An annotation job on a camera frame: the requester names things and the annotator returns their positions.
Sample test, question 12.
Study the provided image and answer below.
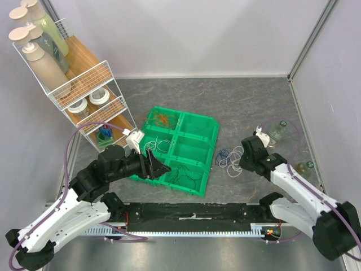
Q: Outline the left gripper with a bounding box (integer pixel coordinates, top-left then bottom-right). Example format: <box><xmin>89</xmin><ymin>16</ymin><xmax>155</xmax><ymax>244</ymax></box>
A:
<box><xmin>109</xmin><ymin>146</ymin><xmax>172</xmax><ymax>182</ymax></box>

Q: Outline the black cable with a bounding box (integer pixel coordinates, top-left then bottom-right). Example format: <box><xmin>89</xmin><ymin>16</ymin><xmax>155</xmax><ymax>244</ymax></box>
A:
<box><xmin>168</xmin><ymin>164</ymin><xmax>204</xmax><ymax>193</ymax></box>

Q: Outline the orange cable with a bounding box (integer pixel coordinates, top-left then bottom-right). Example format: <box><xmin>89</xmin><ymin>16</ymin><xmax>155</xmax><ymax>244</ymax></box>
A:
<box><xmin>145</xmin><ymin>111</ymin><xmax>178</xmax><ymax>130</ymax></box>
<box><xmin>156</xmin><ymin>112</ymin><xmax>174</xmax><ymax>126</ymax></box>

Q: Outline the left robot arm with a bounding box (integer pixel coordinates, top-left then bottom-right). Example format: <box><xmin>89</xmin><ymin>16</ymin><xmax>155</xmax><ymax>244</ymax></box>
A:
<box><xmin>6</xmin><ymin>145</ymin><xmax>171</xmax><ymax>270</ymax></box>

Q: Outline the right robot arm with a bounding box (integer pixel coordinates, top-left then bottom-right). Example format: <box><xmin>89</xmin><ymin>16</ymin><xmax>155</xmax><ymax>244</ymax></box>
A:
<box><xmin>239</xmin><ymin>134</ymin><xmax>360</xmax><ymax>261</ymax></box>

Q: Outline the green compartment tray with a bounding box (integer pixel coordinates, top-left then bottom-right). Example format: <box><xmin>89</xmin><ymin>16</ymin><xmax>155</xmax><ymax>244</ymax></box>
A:
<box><xmin>140</xmin><ymin>107</ymin><xmax>219</xmax><ymax>197</ymax></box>

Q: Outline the paper cup with lid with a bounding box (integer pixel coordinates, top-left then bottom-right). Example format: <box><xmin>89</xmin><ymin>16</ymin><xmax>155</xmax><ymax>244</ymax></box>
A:
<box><xmin>89</xmin><ymin>87</ymin><xmax>110</xmax><ymax>107</ymax></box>
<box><xmin>67</xmin><ymin>98</ymin><xmax>89</xmax><ymax>119</ymax></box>

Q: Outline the wooden shelf board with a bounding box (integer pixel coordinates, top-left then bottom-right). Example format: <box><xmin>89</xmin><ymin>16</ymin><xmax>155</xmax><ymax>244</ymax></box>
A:
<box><xmin>57</xmin><ymin>36</ymin><xmax>133</xmax><ymax>129</ymax></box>

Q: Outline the beige pump bottle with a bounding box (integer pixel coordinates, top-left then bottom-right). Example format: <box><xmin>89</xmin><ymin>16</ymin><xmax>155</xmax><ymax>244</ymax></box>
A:
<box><xmin>22</xmin><ymin>42</ymin><xmax>72</xmax><ymax>98</ymax></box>

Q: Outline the glass bottle green cap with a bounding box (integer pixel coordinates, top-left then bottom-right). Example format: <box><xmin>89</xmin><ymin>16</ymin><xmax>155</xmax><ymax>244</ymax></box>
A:
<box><xmin>295</xmin><ymin>161</ymin><xmax>315</xmax><ymax>179</ymax></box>
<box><xmin>268</xmin><ymin>120</ymin><xmax>287</xmax><ymax>148</ymax></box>

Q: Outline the dark green pump bottle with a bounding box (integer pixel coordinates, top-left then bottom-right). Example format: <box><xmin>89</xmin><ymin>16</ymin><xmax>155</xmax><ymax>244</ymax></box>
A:
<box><xmin>8</xmin><ymin>24</ymin><xmax>69</xmax><ymax>74</ymax></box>

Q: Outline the light green bottle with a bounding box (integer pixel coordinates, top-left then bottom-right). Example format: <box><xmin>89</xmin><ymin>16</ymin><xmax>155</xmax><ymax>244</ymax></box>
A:
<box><xmin>9</xmin><ymin>0</ymin><xmax>69</xmax><ymax>56</ymax></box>

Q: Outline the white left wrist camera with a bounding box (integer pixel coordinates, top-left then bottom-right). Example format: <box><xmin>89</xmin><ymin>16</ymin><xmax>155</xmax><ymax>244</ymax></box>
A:
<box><xmin>122</xmin><ymin>129</ymin><xmax>145</xmax><ymax>154</ymax></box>

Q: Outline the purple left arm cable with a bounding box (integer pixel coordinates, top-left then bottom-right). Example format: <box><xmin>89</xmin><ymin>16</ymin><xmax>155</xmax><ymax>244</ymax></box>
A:
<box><xmin>8</xmin><ymin>121</ymin><xmax>149</xmax><ymax>270</ymax></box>

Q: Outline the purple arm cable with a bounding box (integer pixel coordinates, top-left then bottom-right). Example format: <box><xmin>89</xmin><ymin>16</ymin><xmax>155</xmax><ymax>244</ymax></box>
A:
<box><xmin>259</xmin><ymin>117</ymin><xmax>361</xmax><ymax>260</ymax></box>
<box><xmin>8</xmin><ymin>121</ymin><xmax>149</xmax><ymax>270</ymax></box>

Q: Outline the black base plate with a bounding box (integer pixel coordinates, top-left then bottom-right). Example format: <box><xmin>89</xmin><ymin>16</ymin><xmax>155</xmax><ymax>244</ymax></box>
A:
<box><xmin>119</xmin><ymin>203</ymin><xmax>279</xmax><ymax>226</ymax></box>

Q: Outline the white wire shelf rack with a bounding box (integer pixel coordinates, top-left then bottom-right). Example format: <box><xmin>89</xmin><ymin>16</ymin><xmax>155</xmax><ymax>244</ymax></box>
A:
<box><xmin>8</xmin><ymin>25</ymin><xmax>136</xmax><ymax>152</ymax></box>

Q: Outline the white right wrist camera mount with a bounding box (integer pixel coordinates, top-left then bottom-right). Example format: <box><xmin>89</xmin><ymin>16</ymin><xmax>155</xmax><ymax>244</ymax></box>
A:
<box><xmin>255</xmin><ymin>126</ymin><xmax>270</xmax><ymax>148</ymax></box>

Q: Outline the slotted cable duct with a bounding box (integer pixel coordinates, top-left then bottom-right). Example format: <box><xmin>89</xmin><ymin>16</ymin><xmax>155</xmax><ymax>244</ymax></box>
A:
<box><xmin>84</xmin><ymin>224</ymin><xmax>265</xmax><ymax>237</ymax></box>

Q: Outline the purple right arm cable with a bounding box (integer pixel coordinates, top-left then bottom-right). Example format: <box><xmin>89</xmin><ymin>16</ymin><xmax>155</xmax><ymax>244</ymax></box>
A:
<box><xmin>259</xmin><ymin>117</ymin><xmax>361</xmax><ymax>260</ymax></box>

